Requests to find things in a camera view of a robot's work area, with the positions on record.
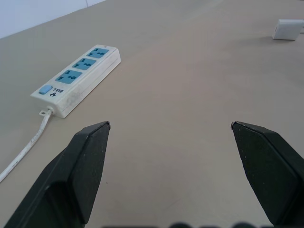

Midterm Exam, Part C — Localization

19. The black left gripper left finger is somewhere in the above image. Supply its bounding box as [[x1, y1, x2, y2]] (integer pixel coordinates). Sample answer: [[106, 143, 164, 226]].
[[0, 121, 112, 228]]

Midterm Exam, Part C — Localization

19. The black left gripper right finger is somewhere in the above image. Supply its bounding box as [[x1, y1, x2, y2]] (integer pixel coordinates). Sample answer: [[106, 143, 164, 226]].
[[230, 121, 304, 228]]

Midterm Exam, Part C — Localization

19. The white power strip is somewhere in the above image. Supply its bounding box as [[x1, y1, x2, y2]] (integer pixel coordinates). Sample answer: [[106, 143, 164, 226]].
[[30, 44, 121, 118]]

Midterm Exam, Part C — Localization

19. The white power adapter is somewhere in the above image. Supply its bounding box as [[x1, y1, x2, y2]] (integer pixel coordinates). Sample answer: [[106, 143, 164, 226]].
[[272, 19, 304, 40]]

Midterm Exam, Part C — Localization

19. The white power strip cable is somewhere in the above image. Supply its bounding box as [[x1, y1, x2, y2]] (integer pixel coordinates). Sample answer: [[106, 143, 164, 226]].
[[0, 106, 56, 183]]

